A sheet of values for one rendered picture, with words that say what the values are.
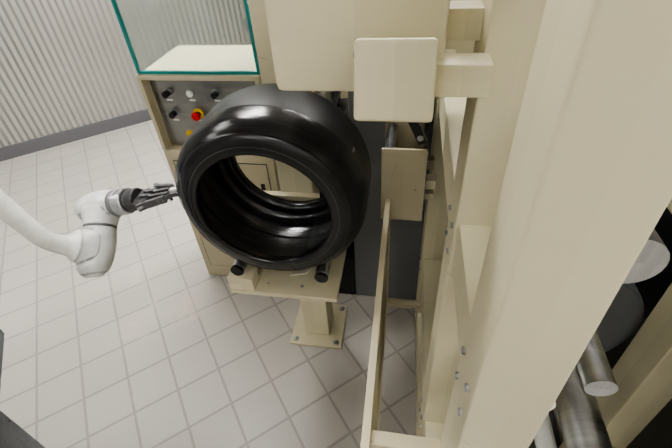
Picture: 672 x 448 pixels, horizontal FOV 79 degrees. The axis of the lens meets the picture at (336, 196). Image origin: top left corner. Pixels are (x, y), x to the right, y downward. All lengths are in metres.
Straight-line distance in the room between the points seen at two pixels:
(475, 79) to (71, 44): 4.11
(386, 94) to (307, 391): 1.77
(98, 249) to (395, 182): 0.98
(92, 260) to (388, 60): 1.21
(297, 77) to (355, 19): 0.12
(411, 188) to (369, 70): 0.93
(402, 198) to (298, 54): 0.90
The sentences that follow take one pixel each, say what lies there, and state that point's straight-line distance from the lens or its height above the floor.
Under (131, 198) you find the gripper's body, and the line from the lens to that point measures 1.47.
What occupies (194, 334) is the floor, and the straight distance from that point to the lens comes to 2.44.
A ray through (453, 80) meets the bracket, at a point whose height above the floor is 1.66.
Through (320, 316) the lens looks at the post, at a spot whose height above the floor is 0.17.
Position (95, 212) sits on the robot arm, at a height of 1.08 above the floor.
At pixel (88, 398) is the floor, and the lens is 2.48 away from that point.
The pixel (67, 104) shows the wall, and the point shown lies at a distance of 4.64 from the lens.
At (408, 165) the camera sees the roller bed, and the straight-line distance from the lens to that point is 1.36.
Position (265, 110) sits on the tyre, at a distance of 1.05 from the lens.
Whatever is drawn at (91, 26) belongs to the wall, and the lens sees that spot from 4.46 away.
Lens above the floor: 1.90
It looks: 38 degrees down
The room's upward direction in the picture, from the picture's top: 4 degrees counter-clockwise
